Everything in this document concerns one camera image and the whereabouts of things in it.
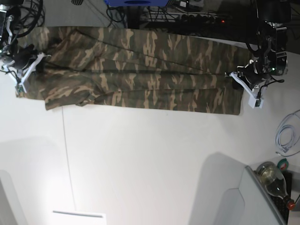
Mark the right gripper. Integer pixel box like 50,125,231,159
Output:
9,45,48,75

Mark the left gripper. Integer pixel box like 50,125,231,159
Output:
232,62,270,90

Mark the camouflage t-shirt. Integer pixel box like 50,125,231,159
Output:
17,27,252,115

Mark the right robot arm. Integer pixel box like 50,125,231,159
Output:
0,0,45,71

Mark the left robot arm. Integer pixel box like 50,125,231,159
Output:
237,0,292,89

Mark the black power strip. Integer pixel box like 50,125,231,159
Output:
180,14,232,24

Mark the green tape roll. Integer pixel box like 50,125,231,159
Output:
277,158,289,171

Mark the clear glass bottle red cap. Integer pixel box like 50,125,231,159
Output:
256,162,296,210

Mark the grey equipment box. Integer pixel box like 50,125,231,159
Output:
239,166,286,225

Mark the black mesh tray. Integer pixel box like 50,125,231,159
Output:
269,172,294,223

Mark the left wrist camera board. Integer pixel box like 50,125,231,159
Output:
248,96,264,108

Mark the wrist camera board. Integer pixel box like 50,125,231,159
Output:
248,96,264,108
15,82,27,95

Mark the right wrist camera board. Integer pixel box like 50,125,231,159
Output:
15,82,27,95

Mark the black coiled cable on floor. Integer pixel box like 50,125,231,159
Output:
9,0,45,36

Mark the white coiled cable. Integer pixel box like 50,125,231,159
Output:
274,111,300,157

